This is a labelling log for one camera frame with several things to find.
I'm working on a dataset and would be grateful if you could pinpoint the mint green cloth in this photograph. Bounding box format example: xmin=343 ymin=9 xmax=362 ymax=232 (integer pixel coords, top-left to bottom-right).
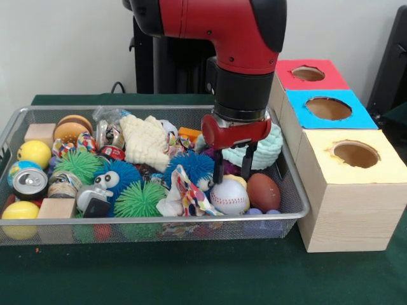
xmin=195 ymin=122 xmax=284 ymax=171

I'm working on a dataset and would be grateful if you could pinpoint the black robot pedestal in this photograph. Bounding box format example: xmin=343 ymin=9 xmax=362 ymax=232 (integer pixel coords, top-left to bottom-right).
xmin=128 ymin=18 xmax=219 ymax=95

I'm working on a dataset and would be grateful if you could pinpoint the black soda can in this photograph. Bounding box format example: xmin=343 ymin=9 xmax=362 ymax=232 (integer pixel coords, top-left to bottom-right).
xmin=11 ymin=167 xmax=49 ymax=201

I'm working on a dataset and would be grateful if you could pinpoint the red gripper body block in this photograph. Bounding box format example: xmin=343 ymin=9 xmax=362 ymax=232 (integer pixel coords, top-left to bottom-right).
xmin=201 ymin=112 xmax=273 ymax=150

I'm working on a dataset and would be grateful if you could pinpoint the black upright panel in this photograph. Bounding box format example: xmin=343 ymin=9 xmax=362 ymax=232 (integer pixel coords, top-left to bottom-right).
xmin=367 ymin=4 xmax=407 ymax=112

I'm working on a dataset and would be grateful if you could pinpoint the cream white cloth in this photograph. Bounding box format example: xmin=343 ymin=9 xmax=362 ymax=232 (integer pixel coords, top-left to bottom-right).
xmin=120 ymin=114 xmax=170 ymax=172

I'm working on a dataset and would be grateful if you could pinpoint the dark green table cloth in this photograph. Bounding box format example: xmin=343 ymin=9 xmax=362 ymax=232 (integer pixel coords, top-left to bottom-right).
xmin=0 ymin=93 xmax=407 ymax=305
xmin=380 ymin=103 xmax=407 ymax=134

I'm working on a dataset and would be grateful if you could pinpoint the white baseball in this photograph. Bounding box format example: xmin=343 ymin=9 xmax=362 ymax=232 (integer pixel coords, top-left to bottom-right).
xmin=209 ymin=179 xmax=251 ymax=215

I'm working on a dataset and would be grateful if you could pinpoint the wooden box with three holes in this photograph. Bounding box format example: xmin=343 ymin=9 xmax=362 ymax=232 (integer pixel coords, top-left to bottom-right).
xmin=268 ymin=58 xmax=407 ymax=254

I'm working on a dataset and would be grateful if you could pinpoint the brown toy football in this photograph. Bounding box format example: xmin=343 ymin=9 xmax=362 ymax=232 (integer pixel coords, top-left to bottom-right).
xmin=247 ymin=173 xmax=282 ymax=213

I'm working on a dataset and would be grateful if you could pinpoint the green spiky ball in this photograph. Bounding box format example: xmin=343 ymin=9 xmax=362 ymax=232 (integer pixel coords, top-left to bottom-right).
xmin=113 ymin=180 xmax=169 ymax=219
xmin=52 ymin=149 xmax=102 ymax=185

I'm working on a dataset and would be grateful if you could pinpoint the thin black cable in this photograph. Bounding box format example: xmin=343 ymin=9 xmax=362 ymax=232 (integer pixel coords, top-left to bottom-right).
xmin=110 ymin=81 xmax=137 ymax=95

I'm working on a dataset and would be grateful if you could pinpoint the blue spiky ball with eyes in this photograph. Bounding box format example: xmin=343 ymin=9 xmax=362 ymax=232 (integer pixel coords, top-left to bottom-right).
xmin=93 ymin=159 xmax=143 ymax=204
xmin=164 ymin=151 xmax=217 ymax=191

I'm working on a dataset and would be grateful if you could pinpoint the shallow clear mesh bin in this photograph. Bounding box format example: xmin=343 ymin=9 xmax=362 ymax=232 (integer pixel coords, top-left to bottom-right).
xmin=0 ymin=105 xmax=311 ymax=247

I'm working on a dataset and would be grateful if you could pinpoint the toy hamburger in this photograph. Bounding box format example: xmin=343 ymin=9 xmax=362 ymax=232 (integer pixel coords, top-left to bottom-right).
xmin=53 ymin=114 xmax=93 ymax=143

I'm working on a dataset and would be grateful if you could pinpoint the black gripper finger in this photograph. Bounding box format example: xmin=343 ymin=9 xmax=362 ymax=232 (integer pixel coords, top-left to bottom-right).
xmin=212 ymin=148 xmax=225 ymax=185
xmin=240 ymin=142 xmax=259 ymax=180

